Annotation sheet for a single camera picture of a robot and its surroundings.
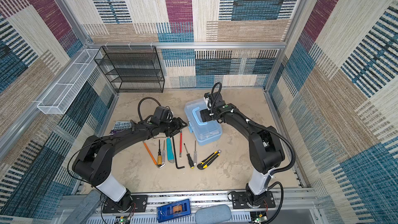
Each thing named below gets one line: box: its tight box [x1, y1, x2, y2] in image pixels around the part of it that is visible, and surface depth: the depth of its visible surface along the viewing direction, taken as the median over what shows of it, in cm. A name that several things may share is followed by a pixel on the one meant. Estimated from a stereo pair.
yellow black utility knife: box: [196, 149, 222, 171], surface depth 87 cm
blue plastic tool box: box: [184, 98, 223, 146], surface depth 90 cm
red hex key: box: [179, 129, 183, 158], surface depth 93 cm
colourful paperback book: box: [110, 120, 132, 135], surface depth 100 cm
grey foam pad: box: [194, 204, 232, 224], surface depth 70 cm
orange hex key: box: [143, 140, 163, 168], surface depth 89 cm
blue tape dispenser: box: [156, 198, 192, 223], surface depth 69 cm
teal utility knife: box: [166, 137, 175, 164], surface depth 91 cm
